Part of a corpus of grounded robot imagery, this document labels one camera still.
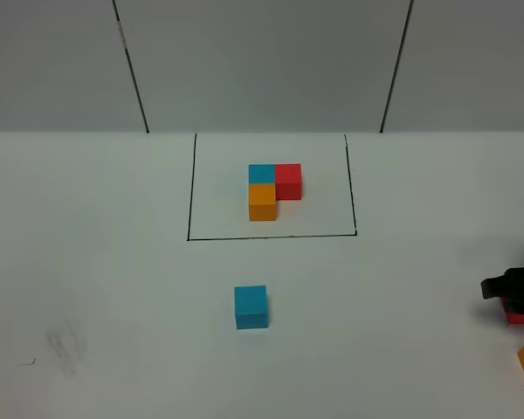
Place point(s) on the template orange cube block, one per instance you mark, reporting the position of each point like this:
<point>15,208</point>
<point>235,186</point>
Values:
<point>262,202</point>

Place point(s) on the template red cube block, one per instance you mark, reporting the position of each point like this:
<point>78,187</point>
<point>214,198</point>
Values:
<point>288,181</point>

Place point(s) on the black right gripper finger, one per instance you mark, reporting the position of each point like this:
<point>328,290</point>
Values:
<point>501,287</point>
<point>513,307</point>

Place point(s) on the template blue cube block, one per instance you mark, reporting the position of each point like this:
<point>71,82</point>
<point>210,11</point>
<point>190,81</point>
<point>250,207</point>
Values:
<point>261,174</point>

